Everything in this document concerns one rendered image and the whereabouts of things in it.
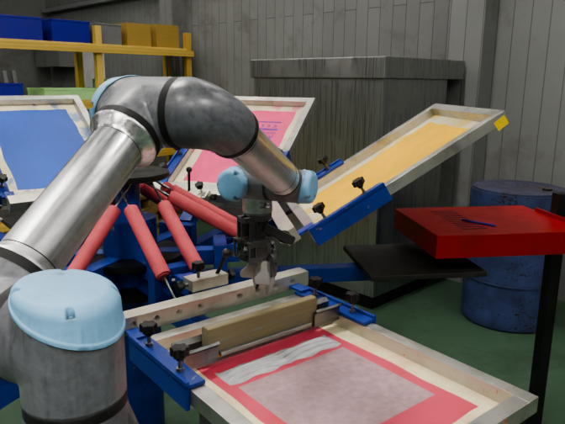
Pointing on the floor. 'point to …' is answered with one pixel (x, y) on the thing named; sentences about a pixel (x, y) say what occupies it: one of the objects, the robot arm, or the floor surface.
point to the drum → (507, 264)
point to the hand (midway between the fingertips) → (264, 286)
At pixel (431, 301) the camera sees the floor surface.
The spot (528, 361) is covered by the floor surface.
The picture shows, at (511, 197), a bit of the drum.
